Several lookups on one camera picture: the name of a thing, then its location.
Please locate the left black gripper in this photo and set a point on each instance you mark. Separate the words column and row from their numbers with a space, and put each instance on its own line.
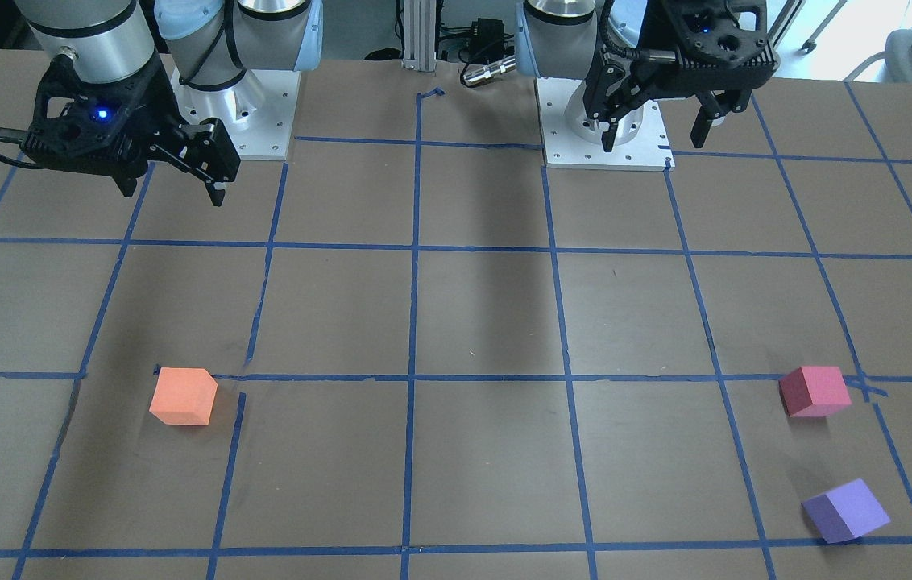
column 643, row 32

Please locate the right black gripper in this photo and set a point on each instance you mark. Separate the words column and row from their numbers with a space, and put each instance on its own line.
column 151, row 99

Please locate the orange foam cube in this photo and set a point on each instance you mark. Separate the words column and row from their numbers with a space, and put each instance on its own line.
column 184, row 396

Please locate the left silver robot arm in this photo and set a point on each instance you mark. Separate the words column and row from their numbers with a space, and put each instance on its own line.
column 557, row 39

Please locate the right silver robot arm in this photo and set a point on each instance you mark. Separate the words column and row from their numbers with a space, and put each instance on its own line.
column 212, row 43

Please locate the silver cylindrical connector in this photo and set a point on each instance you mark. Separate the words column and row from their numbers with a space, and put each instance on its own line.
column 476, row 75

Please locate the red foam cube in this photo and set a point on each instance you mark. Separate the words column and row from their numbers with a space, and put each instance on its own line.
column 814, row 392

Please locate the purple foam cube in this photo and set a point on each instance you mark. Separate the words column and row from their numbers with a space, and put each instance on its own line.
column 846, row 512

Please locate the aluminium frame post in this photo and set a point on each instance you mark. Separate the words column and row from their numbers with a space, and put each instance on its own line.
column 418, row 34

